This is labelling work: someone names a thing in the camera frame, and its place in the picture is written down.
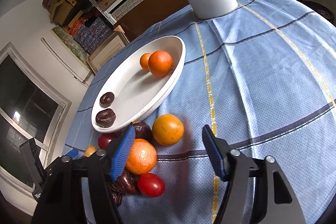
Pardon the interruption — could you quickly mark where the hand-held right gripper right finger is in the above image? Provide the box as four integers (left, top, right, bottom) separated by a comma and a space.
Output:
202, 124, 306, 224

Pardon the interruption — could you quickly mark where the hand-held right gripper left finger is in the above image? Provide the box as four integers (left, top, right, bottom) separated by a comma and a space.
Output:
31, 126, 135, 224

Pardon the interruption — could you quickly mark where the small orange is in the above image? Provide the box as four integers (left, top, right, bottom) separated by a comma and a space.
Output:
84, 146, 98, 158
140, 53, 153, 70

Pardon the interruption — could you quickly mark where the dark red tomato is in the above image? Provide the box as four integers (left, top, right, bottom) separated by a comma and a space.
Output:
98, 132, 118, 150

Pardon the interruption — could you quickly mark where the bumpy mandarin orange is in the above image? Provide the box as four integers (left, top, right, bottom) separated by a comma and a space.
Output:
125, 138, 158, 175

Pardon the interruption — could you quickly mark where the bright red tomato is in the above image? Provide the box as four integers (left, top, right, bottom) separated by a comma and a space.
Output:
138, 173, 166, 197

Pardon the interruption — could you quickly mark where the yellow-orange orange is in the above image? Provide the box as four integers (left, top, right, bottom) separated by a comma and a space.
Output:
152, 114, 185, 146

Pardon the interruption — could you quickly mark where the white oval plate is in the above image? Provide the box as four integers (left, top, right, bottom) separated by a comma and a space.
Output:
91, 35, 186, 133

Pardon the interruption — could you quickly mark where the white framed window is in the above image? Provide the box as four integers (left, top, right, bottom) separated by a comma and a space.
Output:
0, 42, 73, 194

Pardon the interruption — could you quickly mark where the blue checked tablecloth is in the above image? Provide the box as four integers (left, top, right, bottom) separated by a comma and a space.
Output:
63, 0, 336, 224

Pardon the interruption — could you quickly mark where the white trim strip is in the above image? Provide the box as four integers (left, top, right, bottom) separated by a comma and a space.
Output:
41, 37, 90, 87

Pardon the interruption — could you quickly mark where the large orange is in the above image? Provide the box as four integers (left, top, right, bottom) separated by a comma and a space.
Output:
148, 51, 173, 78

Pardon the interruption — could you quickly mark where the light wooden framed panel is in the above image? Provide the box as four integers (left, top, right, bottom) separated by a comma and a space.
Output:
86, 25, 131, 75

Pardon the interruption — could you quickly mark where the green marbled board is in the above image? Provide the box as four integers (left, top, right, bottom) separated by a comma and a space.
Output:
52, 25, 91, 67

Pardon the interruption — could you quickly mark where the stack of blue patterned boxes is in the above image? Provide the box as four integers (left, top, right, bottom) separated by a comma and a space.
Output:
73, 17, 114, 54

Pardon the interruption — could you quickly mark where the stack of yellow cardboard boxes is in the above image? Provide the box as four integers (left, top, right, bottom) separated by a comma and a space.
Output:
42, 0, 82, 27

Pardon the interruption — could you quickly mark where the brown wooden board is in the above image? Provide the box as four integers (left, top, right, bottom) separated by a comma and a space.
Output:
114, 0, 195, 42

